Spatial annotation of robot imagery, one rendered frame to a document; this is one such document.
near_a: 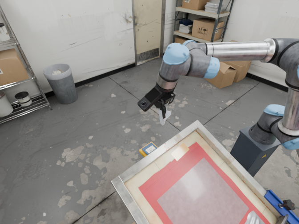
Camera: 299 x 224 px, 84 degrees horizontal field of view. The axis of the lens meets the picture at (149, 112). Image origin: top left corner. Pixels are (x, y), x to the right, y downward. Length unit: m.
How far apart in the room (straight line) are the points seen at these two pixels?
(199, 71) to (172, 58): 0.11
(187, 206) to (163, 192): 0.12
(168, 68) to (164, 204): 0.57
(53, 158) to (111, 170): 0.85
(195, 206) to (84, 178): 1.76
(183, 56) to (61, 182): 2.23
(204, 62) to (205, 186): 0.59
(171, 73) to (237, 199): 0.70
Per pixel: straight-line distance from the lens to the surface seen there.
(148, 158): 0.82
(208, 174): 0.95
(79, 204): 2.29
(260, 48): 0.82
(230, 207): 0.97
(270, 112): 1.13
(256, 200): 1.07
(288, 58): 0.82
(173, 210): 0.84
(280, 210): 1.08
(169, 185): 0.85
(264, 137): 1.23
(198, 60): 0.59
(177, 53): 0.54
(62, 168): 2.62
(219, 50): 0.74
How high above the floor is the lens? 2.02
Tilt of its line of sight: 41 degrees down
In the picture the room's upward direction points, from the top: straight up
